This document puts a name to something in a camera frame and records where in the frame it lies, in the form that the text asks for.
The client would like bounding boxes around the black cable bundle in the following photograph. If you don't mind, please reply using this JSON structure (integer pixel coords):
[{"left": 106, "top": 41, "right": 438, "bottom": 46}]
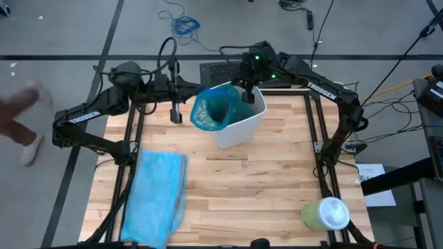
[{"left": 278, "top": 0, "right": 309, "bottom": 13}]

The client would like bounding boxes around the black aluminium rail frame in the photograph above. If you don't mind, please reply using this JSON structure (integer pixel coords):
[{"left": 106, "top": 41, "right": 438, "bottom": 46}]
[{"left": 82, "top": 89, "right": 377, "bottom": 249}]

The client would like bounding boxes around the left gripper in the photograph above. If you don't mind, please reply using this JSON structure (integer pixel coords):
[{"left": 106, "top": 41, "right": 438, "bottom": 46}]
[{"left": 148, "top": 58, "right": 206, "bottom": 125}]

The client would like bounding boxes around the black perforated computer case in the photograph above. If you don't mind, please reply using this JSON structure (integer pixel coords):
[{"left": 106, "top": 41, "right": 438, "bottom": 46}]
[{"left": 199, "top": 61, "right": 292, "bottom": 89}]

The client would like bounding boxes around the white plastic trash bin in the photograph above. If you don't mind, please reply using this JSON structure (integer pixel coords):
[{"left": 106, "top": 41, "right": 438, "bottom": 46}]
[{"left": 207, "top": 81, "right": 269, "bottom": 149}]

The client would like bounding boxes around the black stand pole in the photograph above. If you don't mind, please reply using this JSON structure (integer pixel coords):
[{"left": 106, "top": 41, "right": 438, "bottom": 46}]
[{"left": 361, "top": 8, "right": 443, "bottom": 107}]

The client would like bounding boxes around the green canister white lid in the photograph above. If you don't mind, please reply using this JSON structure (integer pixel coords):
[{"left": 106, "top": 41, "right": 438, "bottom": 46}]
[{"left": 300, "top": 196, "right": 351, "bottom": 232}]

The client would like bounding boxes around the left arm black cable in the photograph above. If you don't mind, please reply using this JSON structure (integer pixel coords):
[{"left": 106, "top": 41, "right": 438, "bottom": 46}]
[{"left": 91, "top": 37, "right": 178, "bottom": 84}]

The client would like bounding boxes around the black box device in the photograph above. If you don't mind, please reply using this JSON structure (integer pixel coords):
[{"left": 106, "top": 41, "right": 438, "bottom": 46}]
[{"left": 413, "top": 64, "right": 443, "bottom": 118}]

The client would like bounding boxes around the long thin black cable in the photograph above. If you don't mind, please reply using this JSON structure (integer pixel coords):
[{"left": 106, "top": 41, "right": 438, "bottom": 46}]
[{"left": 311, "top": 0, "right": 336, "bottom": 59}]

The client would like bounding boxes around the light blue trash bag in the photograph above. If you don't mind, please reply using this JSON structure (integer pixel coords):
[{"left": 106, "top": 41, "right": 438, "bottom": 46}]
[{"left": 119, "top": 149, "right": 190, "bottom": 249}]

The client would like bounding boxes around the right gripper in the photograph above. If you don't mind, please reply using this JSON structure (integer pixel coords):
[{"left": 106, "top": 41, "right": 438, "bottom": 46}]
[{"left": 238, "top": 41, "right": 280, "bottom": 104}]

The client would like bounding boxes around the blue cable coil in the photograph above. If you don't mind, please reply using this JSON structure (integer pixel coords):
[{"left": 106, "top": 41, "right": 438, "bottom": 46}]
[{"left": 158, "top": 0, "right": 222, "bottom": 53}]

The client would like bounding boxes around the white paper sheet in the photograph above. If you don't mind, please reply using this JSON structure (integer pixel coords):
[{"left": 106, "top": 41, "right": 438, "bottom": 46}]
[{"left": 354, "top": 163, "right": 397, "bottom": 208}]

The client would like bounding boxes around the person's head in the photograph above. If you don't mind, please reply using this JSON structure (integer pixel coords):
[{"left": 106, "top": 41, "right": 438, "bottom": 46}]
[{"left": 250, "top": 237, "right": 271, "bottom": 249}]

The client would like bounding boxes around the black cable tangle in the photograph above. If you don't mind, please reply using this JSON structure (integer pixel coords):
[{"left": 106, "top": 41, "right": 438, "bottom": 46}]
[{"left": 359, "top": 81, "right": 425, "bottom": 145}]

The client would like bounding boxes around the grey side desk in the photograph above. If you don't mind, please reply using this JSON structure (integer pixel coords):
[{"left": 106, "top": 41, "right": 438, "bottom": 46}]
[{"left": 410, "top": 77, "right": 443, "bottom": 249}]

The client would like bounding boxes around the black angled beam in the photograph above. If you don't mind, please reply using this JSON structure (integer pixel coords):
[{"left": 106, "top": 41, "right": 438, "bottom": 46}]
[{"left": 359, "top": 157, "right": 437, "bottom": 197}]

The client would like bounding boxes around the yellow cable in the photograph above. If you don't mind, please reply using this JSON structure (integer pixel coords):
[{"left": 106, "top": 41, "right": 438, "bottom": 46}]
[{"left": 363, "top": 73, "right": 433, "bottom": 103}]

